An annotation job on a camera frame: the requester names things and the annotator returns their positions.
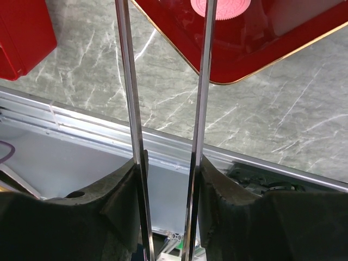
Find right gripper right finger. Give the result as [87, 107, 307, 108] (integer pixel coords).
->
[198, 158, 347, 260]

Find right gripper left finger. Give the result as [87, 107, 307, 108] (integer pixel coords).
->
[1, 160, 149, 260]

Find metal tongs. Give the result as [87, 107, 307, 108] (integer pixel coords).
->
[115, 1, 218, 260]

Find dark red gold-rimmed tray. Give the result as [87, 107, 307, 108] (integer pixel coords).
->
[134, 1, 347, 85]

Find red cookie box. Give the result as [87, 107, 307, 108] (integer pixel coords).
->
[1, 0, 57, 81]

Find pink round cookie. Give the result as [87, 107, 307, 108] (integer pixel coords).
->
[190, 0, 251, 21]

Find aluminium rail frame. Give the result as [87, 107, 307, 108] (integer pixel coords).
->
[1, 87, 347, 192]

